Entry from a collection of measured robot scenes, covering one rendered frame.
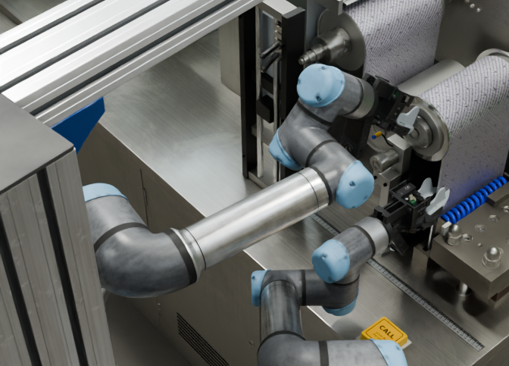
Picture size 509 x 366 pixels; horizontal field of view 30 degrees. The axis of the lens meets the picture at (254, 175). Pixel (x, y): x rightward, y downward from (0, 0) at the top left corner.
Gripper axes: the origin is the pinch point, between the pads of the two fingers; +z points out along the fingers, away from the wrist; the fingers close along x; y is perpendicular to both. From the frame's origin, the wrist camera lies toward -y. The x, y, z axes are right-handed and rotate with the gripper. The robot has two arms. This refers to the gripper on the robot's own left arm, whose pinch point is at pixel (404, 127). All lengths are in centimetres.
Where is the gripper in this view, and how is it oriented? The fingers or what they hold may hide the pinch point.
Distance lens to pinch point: 194.8
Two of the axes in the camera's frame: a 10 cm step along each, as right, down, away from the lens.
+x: -6.4, -5.1, 5.7
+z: 6.0, 1.3, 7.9
